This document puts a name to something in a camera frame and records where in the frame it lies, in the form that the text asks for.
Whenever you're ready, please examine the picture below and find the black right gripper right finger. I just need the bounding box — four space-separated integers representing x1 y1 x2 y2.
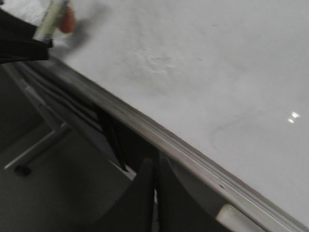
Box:
91 157 229 232

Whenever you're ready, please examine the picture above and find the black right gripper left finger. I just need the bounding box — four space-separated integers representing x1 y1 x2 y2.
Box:
0 10 53 64

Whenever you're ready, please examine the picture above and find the white whiteboard marker pen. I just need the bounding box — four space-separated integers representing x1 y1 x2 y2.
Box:
33 0 70 43

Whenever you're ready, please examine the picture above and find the red round magnet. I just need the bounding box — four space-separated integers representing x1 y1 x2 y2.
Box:
58 6 76 34

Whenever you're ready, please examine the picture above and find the white whiteboard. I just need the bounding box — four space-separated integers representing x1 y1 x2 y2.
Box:
4 0 309 218

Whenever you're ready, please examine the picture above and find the white metal bar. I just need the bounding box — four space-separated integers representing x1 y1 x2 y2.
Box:
4 123 70 171

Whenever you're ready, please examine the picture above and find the aluminium whiteboard frame rail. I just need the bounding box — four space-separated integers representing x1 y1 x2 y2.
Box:
15 60 309 232

